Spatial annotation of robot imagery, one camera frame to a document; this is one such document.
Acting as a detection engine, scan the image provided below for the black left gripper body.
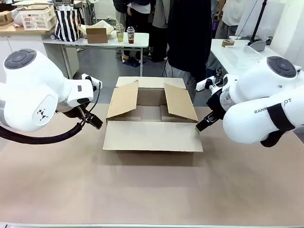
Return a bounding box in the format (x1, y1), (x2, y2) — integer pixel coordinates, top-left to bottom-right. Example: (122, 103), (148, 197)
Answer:
(56, 103), (86, 119)

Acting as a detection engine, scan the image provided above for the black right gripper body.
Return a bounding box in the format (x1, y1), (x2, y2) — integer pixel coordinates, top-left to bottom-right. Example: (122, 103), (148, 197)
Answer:
(206, 91), (225, 119)

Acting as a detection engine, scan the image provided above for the large brown cardboard box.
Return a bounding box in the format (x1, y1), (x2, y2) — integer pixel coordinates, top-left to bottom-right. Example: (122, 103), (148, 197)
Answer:
(102, 76), (204, 153)

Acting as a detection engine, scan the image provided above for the small brown cardboard box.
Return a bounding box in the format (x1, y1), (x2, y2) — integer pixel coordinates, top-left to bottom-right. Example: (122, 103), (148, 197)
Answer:
(85, 27), (109, 44)

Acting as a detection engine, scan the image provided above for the white open paper box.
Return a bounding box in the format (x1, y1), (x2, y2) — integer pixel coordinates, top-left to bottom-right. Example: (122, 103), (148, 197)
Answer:
(78, 20), (115, 40)

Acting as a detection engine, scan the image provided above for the cardboard box on cabinet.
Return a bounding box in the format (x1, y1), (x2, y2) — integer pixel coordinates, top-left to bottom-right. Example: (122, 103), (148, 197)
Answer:
(0, 10), (13, 26)

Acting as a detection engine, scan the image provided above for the clear plastic container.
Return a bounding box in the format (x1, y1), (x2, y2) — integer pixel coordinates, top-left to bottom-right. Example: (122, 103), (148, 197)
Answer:
(224, 45), (263, 68)

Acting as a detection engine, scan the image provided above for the person in black hoodie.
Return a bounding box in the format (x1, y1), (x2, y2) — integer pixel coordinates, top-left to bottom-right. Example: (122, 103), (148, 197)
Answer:
(165, 0), (212, 103)

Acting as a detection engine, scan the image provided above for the black white striped bag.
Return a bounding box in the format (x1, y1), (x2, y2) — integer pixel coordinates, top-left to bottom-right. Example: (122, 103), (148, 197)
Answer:
(54, 8), (83, 43)

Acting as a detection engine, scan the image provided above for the white cabinet wooden top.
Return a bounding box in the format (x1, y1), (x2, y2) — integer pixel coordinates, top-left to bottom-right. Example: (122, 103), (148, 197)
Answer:
(0, 23), (79, 81)

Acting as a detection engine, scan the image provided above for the plastic cup yellow drink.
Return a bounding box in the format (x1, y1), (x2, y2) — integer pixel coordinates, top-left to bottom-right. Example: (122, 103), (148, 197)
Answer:
(115, 23), (124, 43)

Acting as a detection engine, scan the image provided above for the black lamp stand pole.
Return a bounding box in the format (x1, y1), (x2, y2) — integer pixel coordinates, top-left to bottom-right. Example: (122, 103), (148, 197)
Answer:
(248, 0), (268, 52)

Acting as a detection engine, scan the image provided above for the bystander in white shirt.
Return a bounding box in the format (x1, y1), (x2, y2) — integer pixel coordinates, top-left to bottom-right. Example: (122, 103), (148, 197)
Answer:
(206, 0), (250, 72)

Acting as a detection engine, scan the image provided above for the plastic cup brown drink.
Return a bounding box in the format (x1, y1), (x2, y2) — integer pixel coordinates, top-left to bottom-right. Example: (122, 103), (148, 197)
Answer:
(126, 26), (135, 44)

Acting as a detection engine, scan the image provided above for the white plastic crate basket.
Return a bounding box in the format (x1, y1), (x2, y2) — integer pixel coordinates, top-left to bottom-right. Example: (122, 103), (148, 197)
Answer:
(19, 4), (57, 31)

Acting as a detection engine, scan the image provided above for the bystander in grey jacket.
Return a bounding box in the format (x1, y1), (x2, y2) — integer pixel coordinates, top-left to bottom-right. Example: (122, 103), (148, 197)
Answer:
(152, 0), (172, 63)

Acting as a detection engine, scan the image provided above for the white board panel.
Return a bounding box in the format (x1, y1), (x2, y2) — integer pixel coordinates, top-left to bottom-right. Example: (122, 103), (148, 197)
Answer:
(236, 0), (285, 40)

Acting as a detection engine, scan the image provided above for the black mesh basket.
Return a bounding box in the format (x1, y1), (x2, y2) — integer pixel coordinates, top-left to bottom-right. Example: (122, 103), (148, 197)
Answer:
(53, 0), (76, 10)

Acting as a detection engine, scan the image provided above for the bystander in dark clothes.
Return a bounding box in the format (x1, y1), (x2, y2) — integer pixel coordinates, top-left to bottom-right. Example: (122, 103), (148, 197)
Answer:
(113, 0), (154, 63)

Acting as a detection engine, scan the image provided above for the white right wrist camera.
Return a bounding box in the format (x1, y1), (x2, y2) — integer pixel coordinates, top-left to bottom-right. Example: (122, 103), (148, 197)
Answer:
(195, 75), (225, 92)

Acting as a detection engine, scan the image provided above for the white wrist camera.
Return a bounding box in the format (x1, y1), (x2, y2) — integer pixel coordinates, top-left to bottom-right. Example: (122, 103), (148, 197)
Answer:
(81, 73), (103, 90)
(195, 75), (225, 92)

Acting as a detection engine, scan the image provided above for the black left arm cable sleeve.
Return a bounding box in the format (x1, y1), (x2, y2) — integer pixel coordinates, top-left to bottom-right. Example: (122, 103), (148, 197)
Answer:
(0, 120), (85, 145)

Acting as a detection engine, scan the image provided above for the black arm cable sleeve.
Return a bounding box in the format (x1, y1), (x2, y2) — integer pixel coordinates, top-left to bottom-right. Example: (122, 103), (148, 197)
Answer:
(0, 120), (85, 145)
(260, 103), (295, 148)

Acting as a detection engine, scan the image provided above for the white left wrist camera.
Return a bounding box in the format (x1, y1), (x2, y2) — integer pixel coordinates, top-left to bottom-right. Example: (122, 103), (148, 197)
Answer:
(81, 73), (103, 90)

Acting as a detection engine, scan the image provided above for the black right arm cable sleeve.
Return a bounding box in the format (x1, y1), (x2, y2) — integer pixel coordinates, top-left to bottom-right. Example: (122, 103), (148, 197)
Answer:
(260, 103), (295, 148)

